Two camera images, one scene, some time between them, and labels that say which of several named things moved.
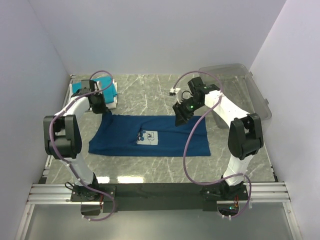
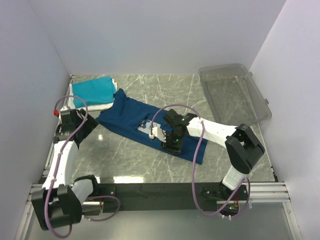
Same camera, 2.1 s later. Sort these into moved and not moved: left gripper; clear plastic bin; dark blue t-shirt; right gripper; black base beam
Moved: left gripper; dark blue t-shirt; right gripper
Not moved: clear plastic bin; black base beam
